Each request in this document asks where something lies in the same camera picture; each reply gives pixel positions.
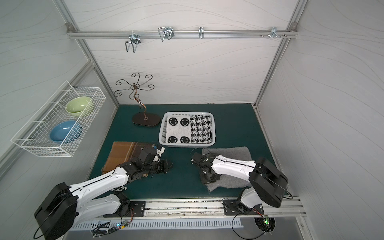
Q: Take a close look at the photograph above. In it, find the white slotted cable duct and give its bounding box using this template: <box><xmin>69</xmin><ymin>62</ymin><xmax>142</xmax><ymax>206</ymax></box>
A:
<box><xmin>70</xmin><ymin>218</ymin><xmax>244</xmax><ymax>231</ymax></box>

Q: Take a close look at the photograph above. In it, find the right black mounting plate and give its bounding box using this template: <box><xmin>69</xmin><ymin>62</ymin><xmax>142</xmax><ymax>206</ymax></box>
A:
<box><xmin>221</xmin><ymin>198</ymin><xmax>265</xmax><ymax>216</ymax></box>

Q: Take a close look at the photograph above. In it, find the small flat metal hook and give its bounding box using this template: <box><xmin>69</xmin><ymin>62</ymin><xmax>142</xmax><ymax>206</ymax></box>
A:
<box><xmin>198</xmin><ymin>27</ymin><xmax>204</xmax><ymax>39</ymax></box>

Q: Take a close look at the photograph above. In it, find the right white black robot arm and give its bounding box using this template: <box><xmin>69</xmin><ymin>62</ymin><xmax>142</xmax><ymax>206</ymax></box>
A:
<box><xmin>191</xmin><ymin>153</ymin><xmax>293</xmax><ymax>216</ymax></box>

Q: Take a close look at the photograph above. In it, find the white perforated plastic basket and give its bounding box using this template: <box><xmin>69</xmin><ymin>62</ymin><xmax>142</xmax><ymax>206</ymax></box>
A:
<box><xmin>159</xmin><ymin>112</ymin><xmax>216</xmax><ymax>148</ymax></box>

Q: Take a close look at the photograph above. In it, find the looped metal hook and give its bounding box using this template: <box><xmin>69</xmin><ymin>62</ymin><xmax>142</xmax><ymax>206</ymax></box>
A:
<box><xmin>158</xmin><ymin>27</ymin><xmax>175</xmax><ymax>42</ymax></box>

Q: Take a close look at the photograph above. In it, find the double prong metal hook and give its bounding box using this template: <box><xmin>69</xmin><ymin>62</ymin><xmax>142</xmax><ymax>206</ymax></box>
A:
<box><xmin>125</xmin><ymin>33</ymin><xmax>141</xmax><ymax>53</ymax></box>

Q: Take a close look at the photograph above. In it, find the aluminium top rail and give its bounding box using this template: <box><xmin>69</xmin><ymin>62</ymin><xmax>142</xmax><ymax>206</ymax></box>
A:
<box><xmin>67</xmin><ymin>29</ymin><xmax>299</xmax><ymax>40</ymax></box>

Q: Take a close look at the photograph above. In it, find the right end metal hook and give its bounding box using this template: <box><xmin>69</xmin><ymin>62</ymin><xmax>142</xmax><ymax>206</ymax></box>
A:
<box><xmin>260</xmin><ymin>27</ymin><xmax>287</xmax><ymax>39</ymax></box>

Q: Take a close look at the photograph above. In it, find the brown plaid scarf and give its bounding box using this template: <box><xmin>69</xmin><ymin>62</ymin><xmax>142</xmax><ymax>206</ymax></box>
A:
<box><xmin>102</xmin><ymin>142</ymin><xmax>154</xmax><ymax>174</ymax></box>

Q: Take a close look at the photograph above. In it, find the left base cable bundle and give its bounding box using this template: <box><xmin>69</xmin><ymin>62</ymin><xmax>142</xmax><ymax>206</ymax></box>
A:
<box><xmin>91</xmin><ymin>206</ymin><xmax>135</xmax><ymax>238</ymax></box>

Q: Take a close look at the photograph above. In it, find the black mounting plate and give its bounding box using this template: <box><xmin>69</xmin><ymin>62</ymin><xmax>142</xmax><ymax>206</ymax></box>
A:
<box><xmin>103</xmin><ymin>201</ymin><xmax>146</xmax><ymax>218</ymax></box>
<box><xmin>221</xmin><ymin>198</ymin><xmax>265</xmax><ymax>216</ymax></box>

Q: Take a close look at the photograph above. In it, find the green ceramic bowl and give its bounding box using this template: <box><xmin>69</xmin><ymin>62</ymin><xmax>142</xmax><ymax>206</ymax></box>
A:
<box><xmin>65</xmin><ymin>96</ymin><xmax>94</xmax><ymax>117</ymax></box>

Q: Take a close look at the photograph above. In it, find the white wire wall basket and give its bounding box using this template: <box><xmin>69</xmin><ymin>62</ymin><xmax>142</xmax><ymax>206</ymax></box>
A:
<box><xmin>11</xmin><ymin>81</ymin><xmax>106</xmax><ymax>158</ymax></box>

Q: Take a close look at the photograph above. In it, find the blue ceramic bowl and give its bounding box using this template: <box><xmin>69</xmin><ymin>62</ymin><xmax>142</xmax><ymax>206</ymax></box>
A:
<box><xmin>50</xmin><ymin>120</ymin><xmax>83</xmax><ymax>144</ymax></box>

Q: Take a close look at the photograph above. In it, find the right base black cable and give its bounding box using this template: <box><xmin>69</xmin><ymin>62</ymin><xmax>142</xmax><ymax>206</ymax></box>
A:
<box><xmin>230</xmin><ymin>214</ymin><xmax>266</xmax><ymax>240</ymax></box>

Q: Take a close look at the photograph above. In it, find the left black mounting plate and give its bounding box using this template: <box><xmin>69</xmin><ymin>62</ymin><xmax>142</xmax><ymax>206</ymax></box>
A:
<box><xmin>103</xmin><ymin>201</ymin><xmax>146</xmax><ymax>218</ymax></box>

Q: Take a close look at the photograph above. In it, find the grey fuzzy scarf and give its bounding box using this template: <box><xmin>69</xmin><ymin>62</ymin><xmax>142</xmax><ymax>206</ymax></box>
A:
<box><xmin>202</xmin><ymin>147</ymin><xmax>252</xmax><ymax>193</ymax></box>

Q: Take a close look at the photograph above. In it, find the white black smiley scarf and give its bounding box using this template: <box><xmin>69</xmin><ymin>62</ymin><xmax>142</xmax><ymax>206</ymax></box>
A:
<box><xmin>165</xmin><ymin>115</ymin><xmax>213</xmax><ymax>145</ymax></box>

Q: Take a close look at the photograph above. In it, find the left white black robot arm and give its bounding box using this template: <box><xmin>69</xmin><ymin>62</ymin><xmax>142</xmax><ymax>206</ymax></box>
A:
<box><xmin>34</xmin><ymin>146</ymin><xmax>173</xmax><ymax>240</ymax></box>

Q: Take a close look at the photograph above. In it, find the bronze scroll jewelry stand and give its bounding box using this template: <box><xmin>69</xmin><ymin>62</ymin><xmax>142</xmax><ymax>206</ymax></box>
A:
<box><xmin>114</xmin><ymin>72</ymin><xmax>161</xmax><ymax>127</ymax></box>

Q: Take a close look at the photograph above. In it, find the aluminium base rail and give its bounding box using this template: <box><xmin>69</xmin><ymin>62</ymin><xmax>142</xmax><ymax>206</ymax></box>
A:
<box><xmin>59</xmin><ymin>196</ymin><xmax>307</xmax><ymax>222</ymax></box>

